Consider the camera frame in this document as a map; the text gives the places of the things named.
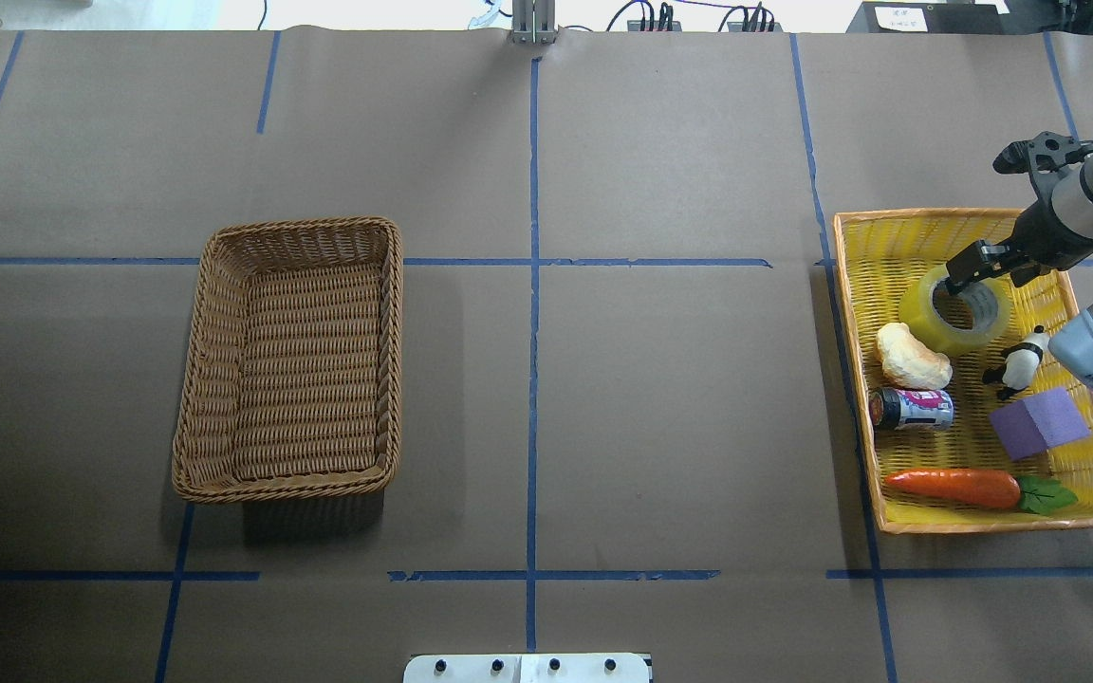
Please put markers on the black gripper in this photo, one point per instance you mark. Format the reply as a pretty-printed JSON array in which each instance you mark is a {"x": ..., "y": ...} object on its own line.
[{"x": 1037, "y": 230}]

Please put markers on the yellow tape roll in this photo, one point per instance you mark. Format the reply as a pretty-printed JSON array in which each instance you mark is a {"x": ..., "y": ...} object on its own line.
[{"x": 955, "y": 324}]

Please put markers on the yellow plastic basket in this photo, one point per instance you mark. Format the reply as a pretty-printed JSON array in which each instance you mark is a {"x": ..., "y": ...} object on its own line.
[{"x": 878, "y": 255}]

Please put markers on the brown wicker basket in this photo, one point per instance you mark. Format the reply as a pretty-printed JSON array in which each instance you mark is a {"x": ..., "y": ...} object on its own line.
[{"x": 293, "y": 384}]

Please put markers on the toy bread croissant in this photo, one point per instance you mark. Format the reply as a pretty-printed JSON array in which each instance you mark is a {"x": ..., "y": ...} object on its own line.
[{"x": 908, "y": 363}]

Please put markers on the toy panda figure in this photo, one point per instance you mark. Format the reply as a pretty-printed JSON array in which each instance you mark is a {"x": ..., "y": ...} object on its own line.
[{"x": 1019, "y": 365}]

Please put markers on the small drink can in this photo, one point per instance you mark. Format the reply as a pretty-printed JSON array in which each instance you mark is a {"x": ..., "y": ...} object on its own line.
[{"x": 896, "y": 409}]

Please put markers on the purple foam cube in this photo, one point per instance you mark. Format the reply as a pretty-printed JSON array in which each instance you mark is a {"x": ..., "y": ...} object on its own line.
[{"x": 1036, "y": 424}]

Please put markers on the toy orange carrot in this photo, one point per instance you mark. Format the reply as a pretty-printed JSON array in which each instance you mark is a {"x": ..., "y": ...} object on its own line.
[{"x": 992, "y": 489}]

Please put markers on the black box with label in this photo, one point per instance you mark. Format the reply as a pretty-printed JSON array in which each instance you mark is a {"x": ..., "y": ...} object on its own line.
[{"x": 925, "y": 17}]

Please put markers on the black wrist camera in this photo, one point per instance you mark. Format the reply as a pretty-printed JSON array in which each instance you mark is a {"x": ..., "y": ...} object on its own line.
[{"x": 1047, "y": 153}]

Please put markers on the aluminium frame post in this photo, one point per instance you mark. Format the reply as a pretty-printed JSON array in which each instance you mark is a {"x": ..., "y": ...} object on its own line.
[{"x": 533, "y": 22}]

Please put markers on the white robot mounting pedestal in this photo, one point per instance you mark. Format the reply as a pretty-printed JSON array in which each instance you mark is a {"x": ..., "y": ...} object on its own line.
[{"x": 531, "y": 667}]

